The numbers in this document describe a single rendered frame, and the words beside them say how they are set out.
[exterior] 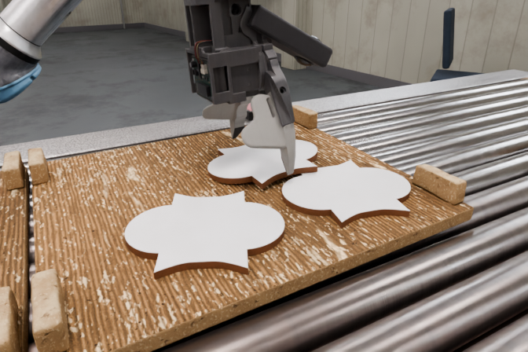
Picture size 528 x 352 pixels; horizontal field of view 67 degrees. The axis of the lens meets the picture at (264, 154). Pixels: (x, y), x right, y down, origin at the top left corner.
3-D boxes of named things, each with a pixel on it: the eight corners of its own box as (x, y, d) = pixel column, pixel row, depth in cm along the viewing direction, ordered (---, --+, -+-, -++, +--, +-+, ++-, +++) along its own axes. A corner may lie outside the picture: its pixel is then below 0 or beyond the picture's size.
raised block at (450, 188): (409, 184, 47) (413, 163, 46) (420, 180, 48) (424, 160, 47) (454, 207, 42) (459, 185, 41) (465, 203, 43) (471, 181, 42)
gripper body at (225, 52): (192, 97, 48) (176, -11, 43) (254, 86, 51) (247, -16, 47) (215, 111, 41) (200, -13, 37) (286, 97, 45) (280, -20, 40)
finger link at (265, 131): (251, 186, 42) (224, 108, 44) (298, 171, 45) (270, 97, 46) (262, 179, 39) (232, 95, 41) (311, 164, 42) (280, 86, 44)
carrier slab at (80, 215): (33, 174, 53) (31, 163, 52) (294, 125, 71) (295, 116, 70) (44, 397, 25) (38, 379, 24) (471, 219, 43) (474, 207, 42)
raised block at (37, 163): (31, 166, 51) (26, 147, 50) (47, 164, 52) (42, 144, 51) (32, 186, 46) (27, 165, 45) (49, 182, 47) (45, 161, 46)
